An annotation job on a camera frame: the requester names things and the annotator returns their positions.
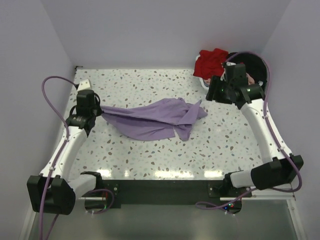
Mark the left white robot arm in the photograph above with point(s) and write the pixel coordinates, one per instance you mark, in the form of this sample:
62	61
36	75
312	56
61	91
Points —
50	192

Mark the black t shirt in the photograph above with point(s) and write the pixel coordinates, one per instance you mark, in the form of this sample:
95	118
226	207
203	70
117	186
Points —
254	65

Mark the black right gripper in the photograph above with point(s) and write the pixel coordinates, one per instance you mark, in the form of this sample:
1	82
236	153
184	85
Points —
216	82

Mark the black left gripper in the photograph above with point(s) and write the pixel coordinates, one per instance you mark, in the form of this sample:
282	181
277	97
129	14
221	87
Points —
99	110

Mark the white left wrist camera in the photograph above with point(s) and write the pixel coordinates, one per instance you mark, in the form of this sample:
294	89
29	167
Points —
84	85

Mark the white laundry basket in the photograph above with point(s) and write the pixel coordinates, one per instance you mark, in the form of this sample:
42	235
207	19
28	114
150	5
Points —
200	79

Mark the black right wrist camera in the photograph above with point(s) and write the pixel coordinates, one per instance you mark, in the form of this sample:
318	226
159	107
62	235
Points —
235	74

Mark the red t shirt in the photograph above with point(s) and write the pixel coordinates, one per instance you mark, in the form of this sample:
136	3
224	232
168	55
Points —
209	63

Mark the aluminium frame rail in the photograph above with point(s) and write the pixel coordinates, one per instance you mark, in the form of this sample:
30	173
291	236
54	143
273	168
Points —
173	210

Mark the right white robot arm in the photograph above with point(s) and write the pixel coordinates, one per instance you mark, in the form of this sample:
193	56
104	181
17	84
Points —
280	170

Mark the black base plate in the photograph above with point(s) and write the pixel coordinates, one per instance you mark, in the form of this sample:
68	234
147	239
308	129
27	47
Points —
204	194

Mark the pink t shirt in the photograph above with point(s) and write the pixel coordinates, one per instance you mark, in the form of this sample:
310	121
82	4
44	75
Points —
207	82

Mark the lilac t shirt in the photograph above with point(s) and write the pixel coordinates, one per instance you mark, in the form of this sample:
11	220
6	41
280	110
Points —
157	121

